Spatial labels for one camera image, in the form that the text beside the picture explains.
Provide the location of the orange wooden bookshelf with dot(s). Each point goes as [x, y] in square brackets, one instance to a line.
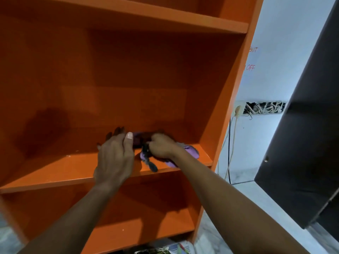
[119, 76]

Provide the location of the green photo cover book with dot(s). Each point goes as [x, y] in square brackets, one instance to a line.
[182, 248]

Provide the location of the person's left hand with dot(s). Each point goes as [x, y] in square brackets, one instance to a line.
[114, 161]

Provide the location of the person's left forearm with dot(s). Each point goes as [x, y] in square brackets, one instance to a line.
[69, 224]

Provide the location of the white paper wall note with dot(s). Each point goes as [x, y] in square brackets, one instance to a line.
[251, 60]

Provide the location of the dark brown cabinet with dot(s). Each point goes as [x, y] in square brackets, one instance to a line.
[304, 129]

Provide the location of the person's right hand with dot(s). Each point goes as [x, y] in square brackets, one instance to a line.
[163, 146]

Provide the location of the purple cleaning cloth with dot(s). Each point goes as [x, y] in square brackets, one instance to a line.
[192, 152]

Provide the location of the person's right forearm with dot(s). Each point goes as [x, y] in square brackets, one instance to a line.
[233, 208]

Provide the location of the white wall socket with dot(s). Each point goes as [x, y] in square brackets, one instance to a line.
[238, 109]

